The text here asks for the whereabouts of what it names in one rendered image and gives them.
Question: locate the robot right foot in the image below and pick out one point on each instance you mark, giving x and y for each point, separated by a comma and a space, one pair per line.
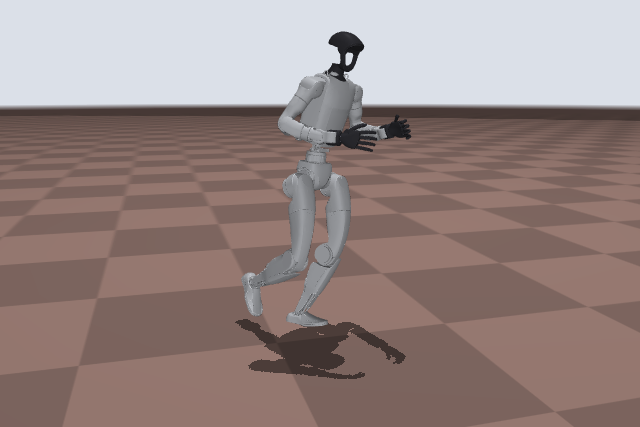
252, 296

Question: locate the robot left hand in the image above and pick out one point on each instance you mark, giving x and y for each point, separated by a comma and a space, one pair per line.
397, 128

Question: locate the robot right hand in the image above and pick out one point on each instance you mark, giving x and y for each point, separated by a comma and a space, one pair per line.
351, 138

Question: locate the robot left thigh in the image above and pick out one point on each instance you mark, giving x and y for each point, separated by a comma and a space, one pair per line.
338, 214

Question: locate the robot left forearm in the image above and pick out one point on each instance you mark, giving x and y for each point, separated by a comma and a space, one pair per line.
380, 133

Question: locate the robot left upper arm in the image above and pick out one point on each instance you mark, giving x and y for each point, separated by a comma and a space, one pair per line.
355, 113

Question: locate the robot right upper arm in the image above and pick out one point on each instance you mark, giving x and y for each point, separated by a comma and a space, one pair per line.
309, 88

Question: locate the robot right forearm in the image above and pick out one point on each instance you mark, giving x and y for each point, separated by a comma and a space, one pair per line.
302, 132

